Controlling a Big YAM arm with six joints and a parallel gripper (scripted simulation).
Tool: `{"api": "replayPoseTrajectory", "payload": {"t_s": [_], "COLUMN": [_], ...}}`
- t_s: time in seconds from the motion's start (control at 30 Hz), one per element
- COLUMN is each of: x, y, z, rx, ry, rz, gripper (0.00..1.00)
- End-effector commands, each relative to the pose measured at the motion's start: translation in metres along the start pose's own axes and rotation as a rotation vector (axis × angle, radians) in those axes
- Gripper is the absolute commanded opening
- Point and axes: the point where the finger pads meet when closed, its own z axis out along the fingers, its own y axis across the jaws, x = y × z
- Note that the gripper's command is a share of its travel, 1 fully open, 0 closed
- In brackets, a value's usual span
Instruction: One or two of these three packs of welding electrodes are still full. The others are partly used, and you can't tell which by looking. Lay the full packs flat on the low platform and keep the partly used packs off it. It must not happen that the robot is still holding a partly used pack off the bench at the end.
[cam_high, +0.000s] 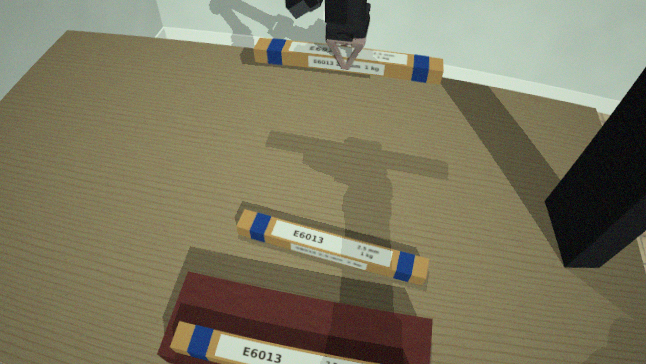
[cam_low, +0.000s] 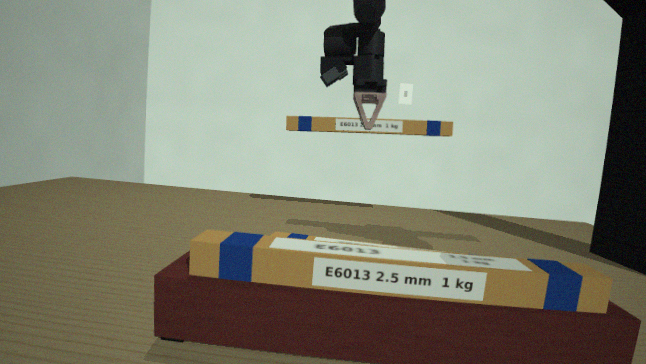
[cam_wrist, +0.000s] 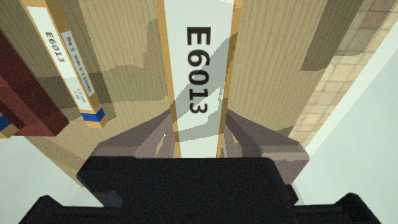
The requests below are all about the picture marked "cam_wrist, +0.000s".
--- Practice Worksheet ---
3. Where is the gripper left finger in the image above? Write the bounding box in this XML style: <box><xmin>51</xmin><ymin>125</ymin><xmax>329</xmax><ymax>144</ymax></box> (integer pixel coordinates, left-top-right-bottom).
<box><xmin>87</xmin><ymin>108</ymin><xmax>175</xmax><ymax>159</ymax></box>

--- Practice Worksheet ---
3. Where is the dark red low platform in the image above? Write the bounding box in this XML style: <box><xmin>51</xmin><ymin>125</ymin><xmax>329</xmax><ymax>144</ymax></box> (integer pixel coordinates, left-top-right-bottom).
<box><xmin>0</xmin><ymin>31</ymin><xmax>69</xmax><ymax>137</ymax></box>

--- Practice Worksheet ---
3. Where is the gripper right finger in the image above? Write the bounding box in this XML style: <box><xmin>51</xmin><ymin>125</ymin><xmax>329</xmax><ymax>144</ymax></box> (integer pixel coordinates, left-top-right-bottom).
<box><xmin>222</xmin><ymin>108</ymin><xmax>310</xmax><ymax>185</ymax></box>

